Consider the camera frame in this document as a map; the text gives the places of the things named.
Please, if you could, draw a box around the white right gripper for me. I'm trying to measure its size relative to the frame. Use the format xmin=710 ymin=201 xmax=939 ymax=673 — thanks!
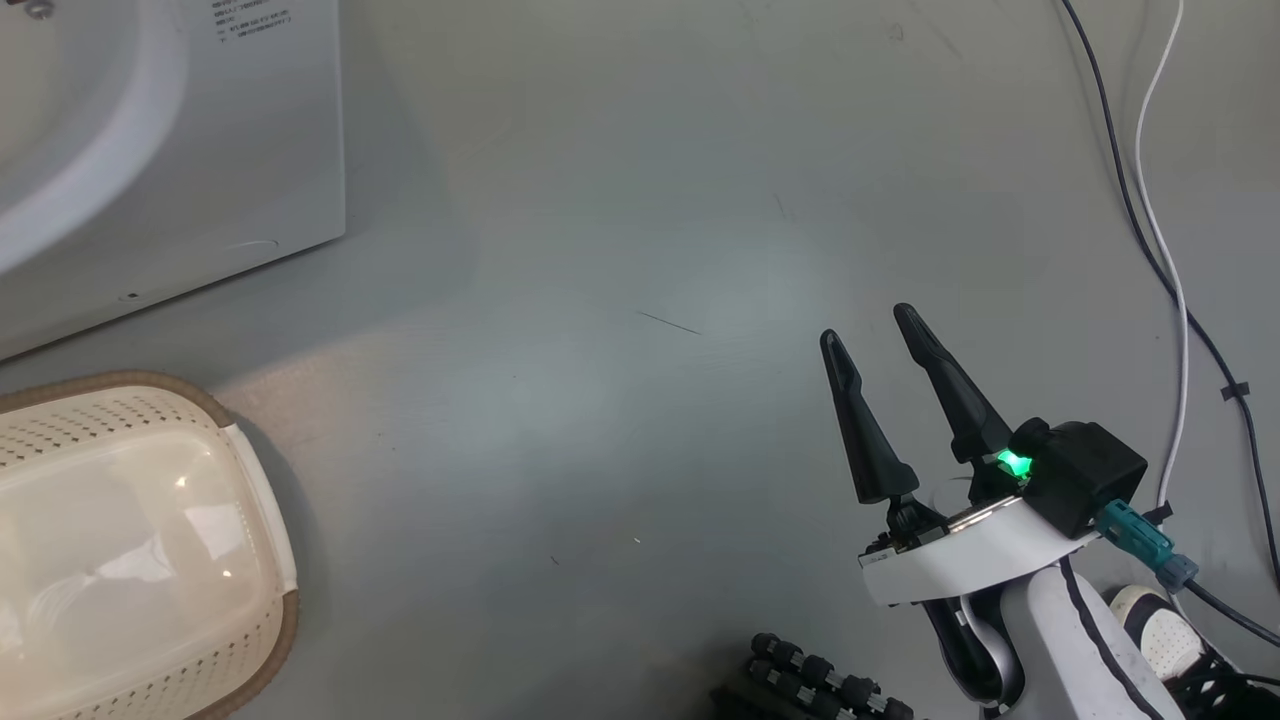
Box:
xmin=819 ymin=303 xmax=1103 ymax=608

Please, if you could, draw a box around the white washing machine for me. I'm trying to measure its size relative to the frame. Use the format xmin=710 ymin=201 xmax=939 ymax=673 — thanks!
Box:
xmin=0 ymin=0 xmax=347 ymax=363

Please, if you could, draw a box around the cream perforated laundry basket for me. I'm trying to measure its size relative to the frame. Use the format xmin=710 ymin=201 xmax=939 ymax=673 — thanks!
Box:
xmin=0 ymin=371 xmax=300 ymax=720

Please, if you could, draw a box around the white and black sneaker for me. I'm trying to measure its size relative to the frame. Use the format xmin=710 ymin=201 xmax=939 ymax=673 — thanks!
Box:
xmin=1105 ymin=584 xmax=1280 ymax=720

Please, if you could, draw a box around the small printed text label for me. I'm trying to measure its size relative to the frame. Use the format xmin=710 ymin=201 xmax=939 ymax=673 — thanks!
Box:
xmin=212 ymin=0 xmax=294 ymax=46

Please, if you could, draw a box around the teal right camera connector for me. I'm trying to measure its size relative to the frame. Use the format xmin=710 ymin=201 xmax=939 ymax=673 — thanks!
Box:
xmin=1094 ymin=500 xmax=1199 ymax=593

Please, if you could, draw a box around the white floor cable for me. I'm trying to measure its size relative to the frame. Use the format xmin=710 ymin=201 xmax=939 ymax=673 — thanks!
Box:
xmin=1135 ymin=0 xmax=1191 ymax=511

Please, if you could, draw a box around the black ridged cable chain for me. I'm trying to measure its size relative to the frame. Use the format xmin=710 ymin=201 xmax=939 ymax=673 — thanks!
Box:
xmin=710 ymin=632 xmax=913 ymax=720

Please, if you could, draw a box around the dark floor cable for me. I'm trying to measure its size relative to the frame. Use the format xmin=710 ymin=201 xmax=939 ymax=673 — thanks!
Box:
xmin=1058 ymin=0 xmax=1280 ymax=591

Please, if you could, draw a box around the black right camera cable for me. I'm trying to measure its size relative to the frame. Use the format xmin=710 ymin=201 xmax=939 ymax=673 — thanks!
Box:
xmin=1185 ymin=578 xmax=1280 ymax=649

